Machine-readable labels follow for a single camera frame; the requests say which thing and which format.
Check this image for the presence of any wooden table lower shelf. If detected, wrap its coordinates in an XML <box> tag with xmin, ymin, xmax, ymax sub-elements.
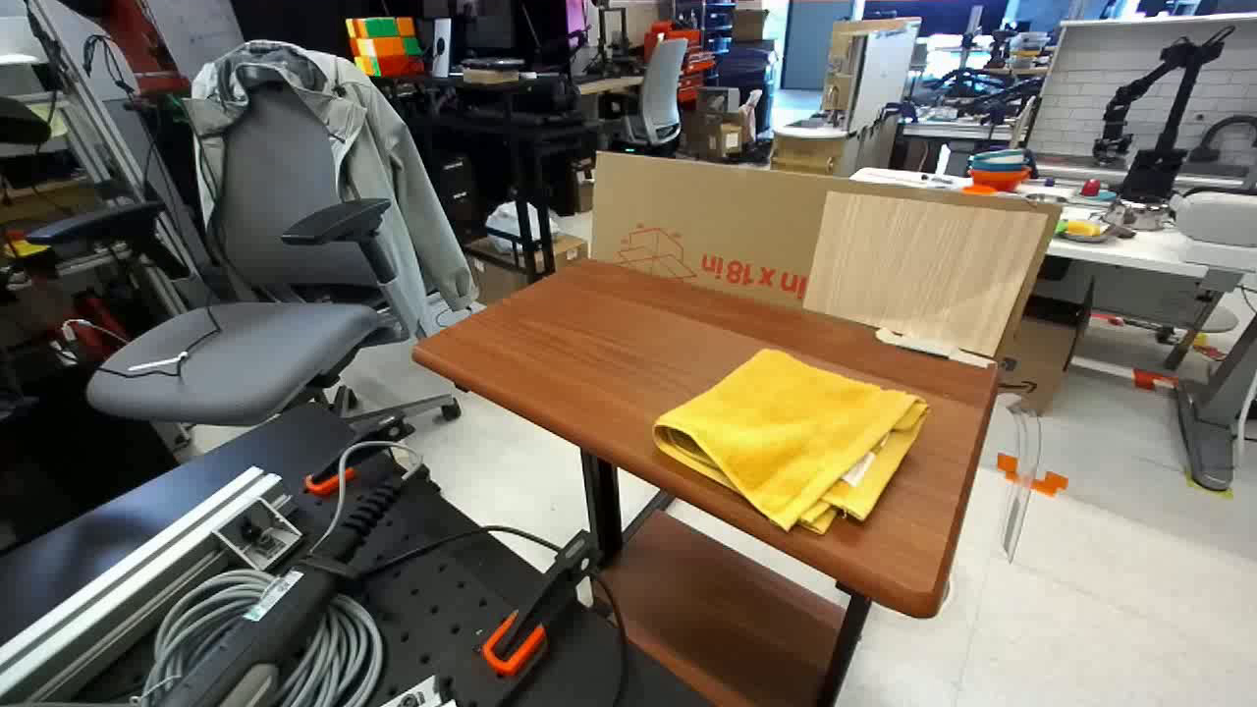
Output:
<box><xmin>594</xmin><ymin>506</ymin><xmax>856</xmax><ymax>707</ymax></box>

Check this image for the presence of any black table leg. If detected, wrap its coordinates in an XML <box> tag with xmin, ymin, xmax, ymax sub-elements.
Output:
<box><xmin>811</xmin><ymin>589</ymin><xmax>876</xmax><ymax>707</ymax></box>
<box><xmin>577</xmin><ymin>449</ymin><xmax>627</xmax><ymax>572</ymax></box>

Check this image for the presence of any brown cardboard box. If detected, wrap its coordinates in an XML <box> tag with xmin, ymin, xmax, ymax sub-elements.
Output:
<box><xmin>587</xmin><ymin>148</ymin><xmax>842</xmax><ymax>309</ymax></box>

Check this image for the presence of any white tall box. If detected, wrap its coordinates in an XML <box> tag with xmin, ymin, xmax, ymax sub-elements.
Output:
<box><xmin>821</xmin><ymin>16</ymin><xmax>921</xmax><ymax>132</ymax></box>

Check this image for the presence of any small orange clamp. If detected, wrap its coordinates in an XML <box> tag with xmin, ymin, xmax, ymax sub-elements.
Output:
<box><xmin>302</xmin><ymin>462</ymin><xmax>360</xmax><ymax>503</ymax></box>

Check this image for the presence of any orange teal round object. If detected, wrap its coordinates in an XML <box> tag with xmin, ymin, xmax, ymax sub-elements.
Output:
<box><xmin>962</xmin><ymin>148</ymin><xmax>1038</xmax><ymax>200</ymax></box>

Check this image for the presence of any light wood panel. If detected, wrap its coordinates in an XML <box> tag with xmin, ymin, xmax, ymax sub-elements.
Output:
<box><xmin>800</xmin><ymin>180</ymin><xmax>1060</xmax><ymax>364</ymax></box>

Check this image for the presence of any aluminium rail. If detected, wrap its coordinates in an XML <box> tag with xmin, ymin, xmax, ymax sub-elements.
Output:
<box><xmin>0</xmin><ymin>462</ymin><xmax>285</xmax><ymax>699</ymax></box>

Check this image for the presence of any grey office chair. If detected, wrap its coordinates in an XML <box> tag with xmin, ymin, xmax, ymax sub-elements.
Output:
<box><xmin>82</xmin><ymin>50</ymin><xmax>462</xmax><ymax>462</ymax></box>

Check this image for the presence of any colourful block cube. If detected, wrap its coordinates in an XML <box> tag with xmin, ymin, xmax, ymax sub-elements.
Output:
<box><xmin>343</xmin><ymin>12</ymin><xmax>428</xmax><ymax>84</ymax></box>

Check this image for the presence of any grey jacket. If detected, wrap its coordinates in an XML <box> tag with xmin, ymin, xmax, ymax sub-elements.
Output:
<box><xmin>187</xmin><ymin>34</ymin><xmax>481</xmax><ymax>343</ymax></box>

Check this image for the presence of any white grey desk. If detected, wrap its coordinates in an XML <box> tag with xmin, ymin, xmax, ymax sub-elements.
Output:
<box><xmin>847</xmin><ymin>165</ymin><xmax>1257</xmax><ymax>495</ymax></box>

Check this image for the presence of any white background office chair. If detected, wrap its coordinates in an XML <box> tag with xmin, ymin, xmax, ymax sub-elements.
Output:
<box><xmin>623</xmin><ymin>34</ymin><xmax>695</xmax><ymax>148</ymax></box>

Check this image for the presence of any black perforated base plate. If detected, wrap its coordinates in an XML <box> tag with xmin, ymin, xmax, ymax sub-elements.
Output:
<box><xmin>0</xmin><ymin>399</ymin><xmax>637</xmax><ymax>707</ymax></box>

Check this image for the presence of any grey cable bundle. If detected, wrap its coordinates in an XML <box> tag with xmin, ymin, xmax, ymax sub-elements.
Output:
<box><xmin>129</xmin><ymin>567</ymin><xmax>390</xmax><ymax>707</ymax></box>

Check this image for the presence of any large orange black clamp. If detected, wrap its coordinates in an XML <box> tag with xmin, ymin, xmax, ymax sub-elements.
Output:
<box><xmin>476</xmin><ymin>525</ymin><xmax>599</xmax><ymax>683</ymax></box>

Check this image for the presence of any white pegboard panel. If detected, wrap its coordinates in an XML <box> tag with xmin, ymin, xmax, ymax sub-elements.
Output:
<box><xmin>1025</xmin><ymin>12</ymin><xmax>1257</xmax><ymax>180</ymax></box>

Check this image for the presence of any black background table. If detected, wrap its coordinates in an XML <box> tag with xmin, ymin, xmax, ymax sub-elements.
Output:
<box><xmin>428</xmin><ymin>71</ymin><xmax>622</xmax><ymax>283</ymax></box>

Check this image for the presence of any yellow cloth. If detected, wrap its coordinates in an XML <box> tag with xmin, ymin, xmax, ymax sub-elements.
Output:
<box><xmin>650</xmin><ymin>344</ymin><xmax>929</xmax><ymax>539</ymax></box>

